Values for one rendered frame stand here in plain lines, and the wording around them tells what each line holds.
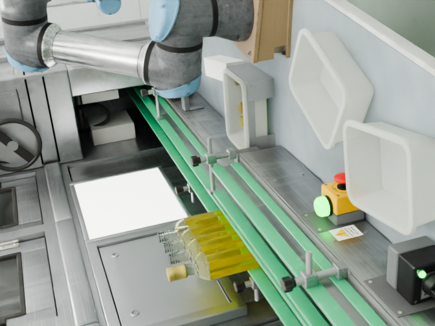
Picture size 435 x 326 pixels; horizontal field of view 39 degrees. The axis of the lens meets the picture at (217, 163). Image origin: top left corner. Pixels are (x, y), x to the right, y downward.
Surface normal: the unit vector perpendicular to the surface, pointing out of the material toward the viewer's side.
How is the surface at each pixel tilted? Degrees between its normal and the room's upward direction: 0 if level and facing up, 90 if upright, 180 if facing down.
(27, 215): 90
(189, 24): 91
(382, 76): 0
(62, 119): 90
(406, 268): 0
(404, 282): 0
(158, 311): 90
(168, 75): 56
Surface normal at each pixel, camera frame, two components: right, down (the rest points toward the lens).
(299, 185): -0.07, -0.90
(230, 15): 0.05, 0.35
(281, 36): 0.32, 0.53
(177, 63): 0.00, 0.55
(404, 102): -0.95, 0.19
